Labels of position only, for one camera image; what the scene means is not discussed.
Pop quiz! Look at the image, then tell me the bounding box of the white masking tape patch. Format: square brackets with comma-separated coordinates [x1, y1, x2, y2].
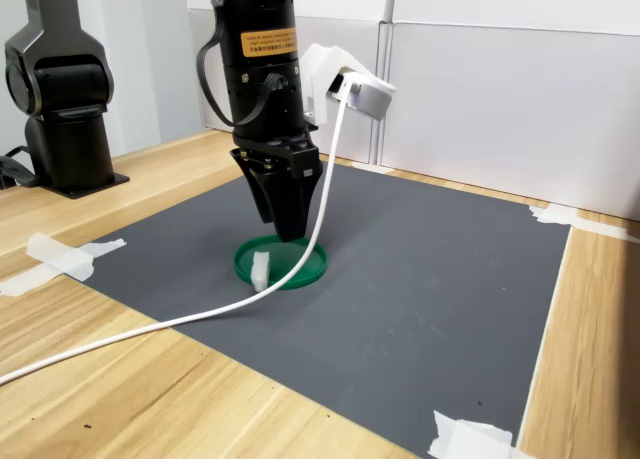
[0, 232, 128, 298]
[528, 202, 640, 245]
[427, 409, 539, 459]
[351, 161, 396, 175]

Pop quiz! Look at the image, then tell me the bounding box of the small white plastic terminal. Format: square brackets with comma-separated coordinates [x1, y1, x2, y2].
[251, 251, 271, 293]

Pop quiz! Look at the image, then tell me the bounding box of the white camera cable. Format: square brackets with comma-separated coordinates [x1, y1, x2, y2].
[0, 81, 362, 386]

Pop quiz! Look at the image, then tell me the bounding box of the long black base cable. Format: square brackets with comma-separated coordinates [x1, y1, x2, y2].
[0, 146, 41, 190]

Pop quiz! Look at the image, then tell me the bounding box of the round green lid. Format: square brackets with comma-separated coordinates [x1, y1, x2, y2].
[233, 234, 329, 291]

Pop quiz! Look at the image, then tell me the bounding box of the dark grey mat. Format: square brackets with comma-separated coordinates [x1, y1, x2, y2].
[79, 158, 572, 459]

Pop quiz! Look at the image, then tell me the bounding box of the white gripper camera box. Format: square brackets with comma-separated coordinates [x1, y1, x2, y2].
[298, 42, 397, 130]

